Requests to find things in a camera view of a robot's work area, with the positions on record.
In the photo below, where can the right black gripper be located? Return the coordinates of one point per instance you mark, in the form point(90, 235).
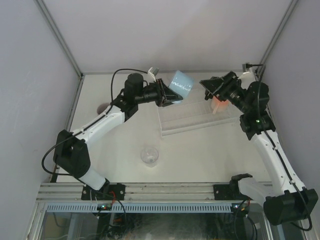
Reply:
point(223, 85)

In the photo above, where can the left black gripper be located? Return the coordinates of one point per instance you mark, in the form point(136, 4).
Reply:
point(161, 92)

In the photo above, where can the light blue mug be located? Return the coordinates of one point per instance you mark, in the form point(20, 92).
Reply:
point(181, 84)

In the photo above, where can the pink ceramic mug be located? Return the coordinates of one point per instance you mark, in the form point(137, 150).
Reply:
point(218, 106)

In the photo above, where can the lilac ceramic mug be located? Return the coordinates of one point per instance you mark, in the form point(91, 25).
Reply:
point(102, 108)

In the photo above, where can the black mug cream inside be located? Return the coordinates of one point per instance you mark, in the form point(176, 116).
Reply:
point(208, 95)

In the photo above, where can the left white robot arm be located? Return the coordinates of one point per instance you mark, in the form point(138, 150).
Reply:
point(72, 148)

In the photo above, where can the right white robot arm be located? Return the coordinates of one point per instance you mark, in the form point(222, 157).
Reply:
point(288, 200)

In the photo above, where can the clear acrylic dish rack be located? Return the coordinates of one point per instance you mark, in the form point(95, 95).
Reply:
point(194, 113)

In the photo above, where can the clear glass near front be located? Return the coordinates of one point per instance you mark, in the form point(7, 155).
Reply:
point(149, 156)

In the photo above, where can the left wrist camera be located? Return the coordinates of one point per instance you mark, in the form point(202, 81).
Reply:
point(152, 73)

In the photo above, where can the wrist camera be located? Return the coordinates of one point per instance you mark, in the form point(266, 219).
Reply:
point(152, 73)
point(247, 72)

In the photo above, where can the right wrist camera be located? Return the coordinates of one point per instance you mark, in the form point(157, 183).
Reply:
point(247, 72)

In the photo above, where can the right aluminium frame post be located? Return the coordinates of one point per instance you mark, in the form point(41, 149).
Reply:
point(276, 36)

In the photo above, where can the aluminium frame post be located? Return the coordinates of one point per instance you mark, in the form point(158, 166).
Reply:
point(48, 18)
point(276, 36)

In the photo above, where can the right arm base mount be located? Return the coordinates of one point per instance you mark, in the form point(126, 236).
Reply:
point(230, 191)

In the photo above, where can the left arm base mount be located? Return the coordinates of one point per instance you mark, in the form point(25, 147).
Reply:
point(108, 192)

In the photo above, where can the left aluminium frame post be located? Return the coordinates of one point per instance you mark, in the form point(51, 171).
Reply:
point(48, 18)

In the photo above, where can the aluminium front rail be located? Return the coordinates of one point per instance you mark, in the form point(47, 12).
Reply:
point(134, 192)

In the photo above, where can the blue slotted cable duct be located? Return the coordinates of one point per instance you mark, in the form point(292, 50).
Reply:
point(209, 207)

